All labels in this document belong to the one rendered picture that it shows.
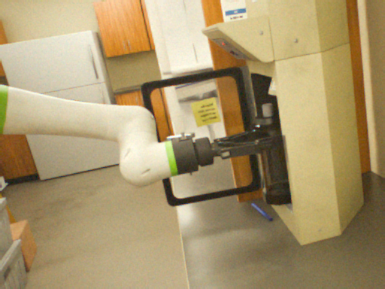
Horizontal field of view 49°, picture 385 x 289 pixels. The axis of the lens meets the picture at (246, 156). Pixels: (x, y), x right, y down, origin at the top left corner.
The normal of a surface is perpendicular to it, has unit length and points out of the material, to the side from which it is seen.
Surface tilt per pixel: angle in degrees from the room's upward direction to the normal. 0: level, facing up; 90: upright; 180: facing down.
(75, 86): 90
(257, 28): 90
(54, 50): 90
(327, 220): 90
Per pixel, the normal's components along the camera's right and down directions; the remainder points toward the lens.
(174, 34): -0.31, 0.34
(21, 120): 0.55, 0.45
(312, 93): 0.22, 0.25
